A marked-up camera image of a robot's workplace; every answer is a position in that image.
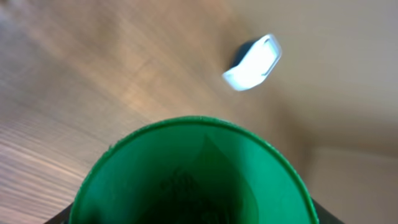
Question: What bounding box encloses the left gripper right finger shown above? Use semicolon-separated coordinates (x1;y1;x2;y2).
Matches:
312;199;344;224

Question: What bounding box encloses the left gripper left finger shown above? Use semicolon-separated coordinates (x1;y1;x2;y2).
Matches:
44;203;73;224

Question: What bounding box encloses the green lid jar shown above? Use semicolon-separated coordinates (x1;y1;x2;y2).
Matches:
69;116;319;223

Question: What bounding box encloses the white barcode scanner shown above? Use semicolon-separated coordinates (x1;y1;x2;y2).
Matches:
222;34;282;91

